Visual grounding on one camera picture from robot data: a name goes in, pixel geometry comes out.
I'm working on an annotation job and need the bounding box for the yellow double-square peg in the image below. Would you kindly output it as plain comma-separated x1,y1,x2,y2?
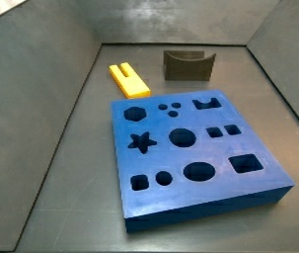
109,62,151,99

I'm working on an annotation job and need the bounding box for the blue shape-sorting board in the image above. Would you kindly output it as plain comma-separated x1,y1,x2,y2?
111,90,294,232

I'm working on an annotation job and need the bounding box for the black curved regrasp stand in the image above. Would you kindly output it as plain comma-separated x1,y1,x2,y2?
163,50,217,81

